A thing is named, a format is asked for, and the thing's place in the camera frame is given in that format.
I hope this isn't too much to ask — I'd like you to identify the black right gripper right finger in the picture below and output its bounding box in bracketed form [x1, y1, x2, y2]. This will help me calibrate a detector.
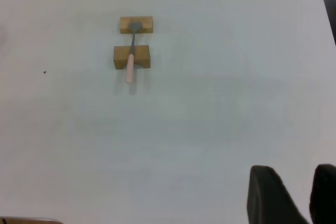
[310, 164, 336, 224]

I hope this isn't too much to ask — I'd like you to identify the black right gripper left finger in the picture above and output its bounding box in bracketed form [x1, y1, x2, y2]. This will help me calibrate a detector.
[246, 165, 314, 224]

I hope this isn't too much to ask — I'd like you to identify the pink handled grey spoon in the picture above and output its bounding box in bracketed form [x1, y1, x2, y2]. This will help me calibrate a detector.
[125, 21, 144, 84]

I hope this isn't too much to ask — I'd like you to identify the arched wooden block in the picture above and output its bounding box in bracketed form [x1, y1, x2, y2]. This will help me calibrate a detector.
[113, 45, 151, 70]

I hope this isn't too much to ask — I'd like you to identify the flat wooden block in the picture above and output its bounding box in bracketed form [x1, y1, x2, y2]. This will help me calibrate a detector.
[120, 16, 154, 35]

